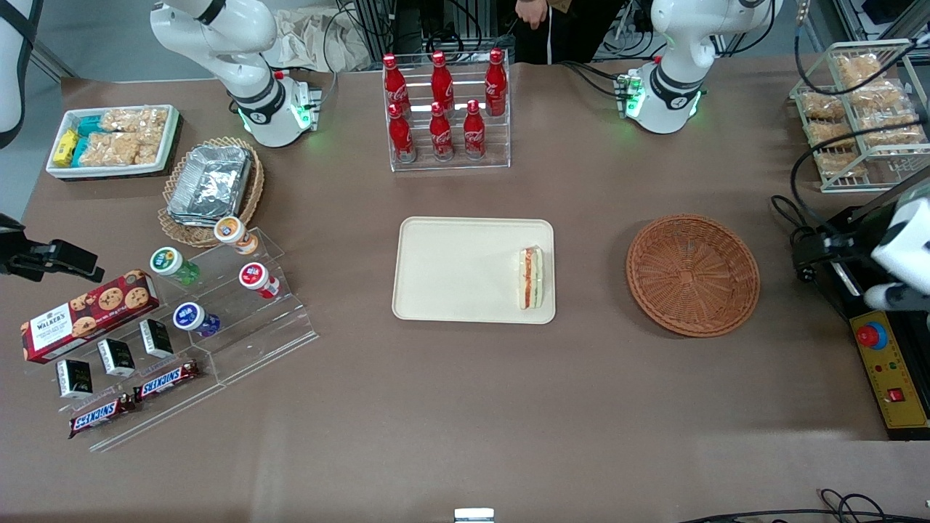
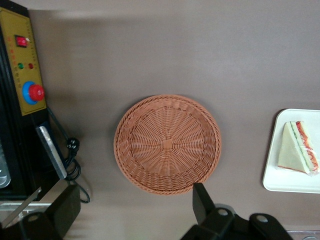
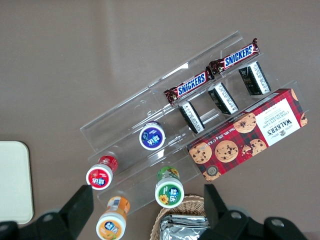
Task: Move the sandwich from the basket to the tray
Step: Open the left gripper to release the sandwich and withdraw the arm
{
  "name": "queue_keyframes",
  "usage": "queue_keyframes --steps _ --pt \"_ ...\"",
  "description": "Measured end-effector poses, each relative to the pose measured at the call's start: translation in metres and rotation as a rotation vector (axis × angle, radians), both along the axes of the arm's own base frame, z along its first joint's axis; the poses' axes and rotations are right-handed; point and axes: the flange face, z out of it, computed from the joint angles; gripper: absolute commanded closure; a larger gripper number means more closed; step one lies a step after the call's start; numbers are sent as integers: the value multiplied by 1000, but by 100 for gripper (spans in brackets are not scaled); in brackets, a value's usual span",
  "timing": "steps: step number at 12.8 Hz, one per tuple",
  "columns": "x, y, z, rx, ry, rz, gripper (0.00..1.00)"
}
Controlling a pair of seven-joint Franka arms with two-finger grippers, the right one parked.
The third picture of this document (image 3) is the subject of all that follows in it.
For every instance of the green gum bottle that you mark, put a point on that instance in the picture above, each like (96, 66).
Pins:
(169, 193)

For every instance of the brown Snickers bar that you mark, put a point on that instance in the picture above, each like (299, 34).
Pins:
(237, 56)
(191, 85)

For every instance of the light oval wicker basket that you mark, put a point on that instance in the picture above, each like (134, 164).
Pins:
(156, 222)

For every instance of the blue gum bottle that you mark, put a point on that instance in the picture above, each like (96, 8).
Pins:
(152, 137)

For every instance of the beige plastic tray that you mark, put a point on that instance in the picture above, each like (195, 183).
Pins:
(15, 182)

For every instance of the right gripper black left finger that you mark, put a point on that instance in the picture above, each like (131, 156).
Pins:
(67, 220)

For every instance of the red gum bottle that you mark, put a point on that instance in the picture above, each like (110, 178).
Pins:
(99, 176)

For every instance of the red tartan cookie box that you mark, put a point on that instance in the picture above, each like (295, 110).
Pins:
(250, 135)

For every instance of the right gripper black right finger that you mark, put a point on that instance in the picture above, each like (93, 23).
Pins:
(225, 225)

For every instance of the small black white box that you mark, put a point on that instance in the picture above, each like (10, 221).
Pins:
(192, 117)
(255, 78)
(223, 98)

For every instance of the orange gum bottle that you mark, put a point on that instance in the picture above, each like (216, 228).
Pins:
(111, 225)

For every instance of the clear acrylic stepped display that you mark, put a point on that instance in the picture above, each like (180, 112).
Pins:
(120, 120)

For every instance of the stack of foil containers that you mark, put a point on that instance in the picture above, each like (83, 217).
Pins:
(182, 228)

